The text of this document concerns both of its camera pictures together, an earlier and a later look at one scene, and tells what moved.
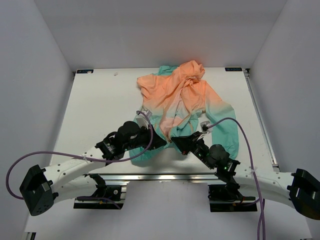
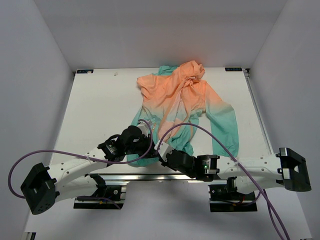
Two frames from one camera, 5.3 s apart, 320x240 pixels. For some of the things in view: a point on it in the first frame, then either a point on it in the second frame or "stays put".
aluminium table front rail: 160,176 stays put
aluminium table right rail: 268,146 stays put
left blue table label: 85,71 stays put
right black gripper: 186,143 -> 166,163
